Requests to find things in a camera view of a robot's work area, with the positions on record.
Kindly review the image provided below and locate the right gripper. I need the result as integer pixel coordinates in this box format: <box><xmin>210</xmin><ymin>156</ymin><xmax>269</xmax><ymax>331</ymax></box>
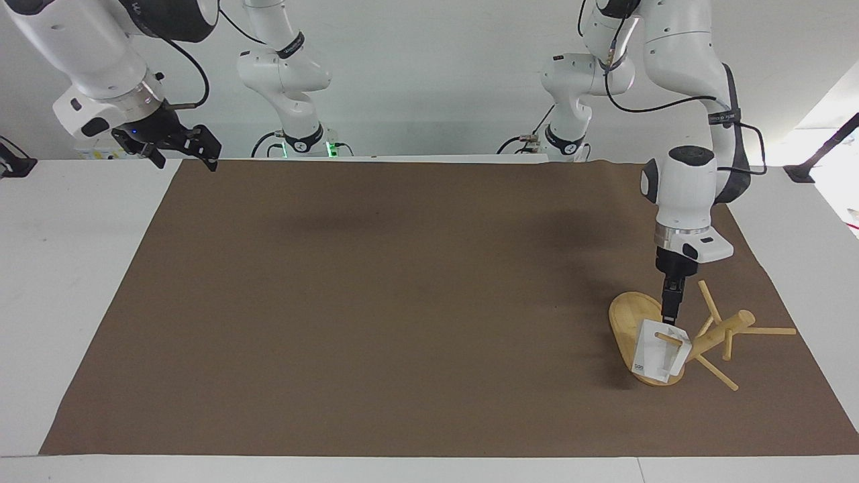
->
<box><xmin>110</xmin><ymin>101</ymin><xmax>223</xmax><ymax>172</ymax></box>

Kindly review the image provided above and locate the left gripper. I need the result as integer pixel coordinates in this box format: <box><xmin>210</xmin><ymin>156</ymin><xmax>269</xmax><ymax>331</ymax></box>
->
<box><xmin>656</xmin><ymin>246</ymin><xmax>699</xmax><ymax>281</ymax></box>

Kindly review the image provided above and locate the white cup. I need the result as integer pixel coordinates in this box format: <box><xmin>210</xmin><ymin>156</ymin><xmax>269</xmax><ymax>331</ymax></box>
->
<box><xmin>631</xmin><ymin>319</ymin><xmax>693</xmax><ymax>385</ymax></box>

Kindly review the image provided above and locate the wooden cup rack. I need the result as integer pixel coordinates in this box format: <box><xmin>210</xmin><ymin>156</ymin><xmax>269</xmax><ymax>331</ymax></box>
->
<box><xmin>608</xmin><ymin>280</ymin><xmax>798</xmax><ymax>392</ymax></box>

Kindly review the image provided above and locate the black stand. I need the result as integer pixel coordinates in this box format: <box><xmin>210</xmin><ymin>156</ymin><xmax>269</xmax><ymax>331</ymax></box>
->
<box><xmin>784</xmin><ymin>112</ymin><xmax>859</xmax><ymax>184</ymax></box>
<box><xmin>0</xmin><ymin>136</ymin><xmax>38</xmax><ymax>179</ymax></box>

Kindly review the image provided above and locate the black cable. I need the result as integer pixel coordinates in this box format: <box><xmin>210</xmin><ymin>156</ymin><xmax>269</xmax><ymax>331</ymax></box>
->
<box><xmin>154</xmin><ymin>35</ymin><xmax>211</xmax><ymax>111</ymax></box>
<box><xmin>251</xmin><ymin>131</ymin><xmax>287</xmax><ymax>159</ymax></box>
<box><xmin>218</xmin><ymin>5</ymin><xmax>267</xmax><ymax>47</ymax></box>
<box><xmin>602</xmin><ymin>56</ymin><xmax>768</xmax><ymax>177</ymax></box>
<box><xmin>497</xmin><ymin>104</ymin><xmax>559</xmax><ymax>155</ymax></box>

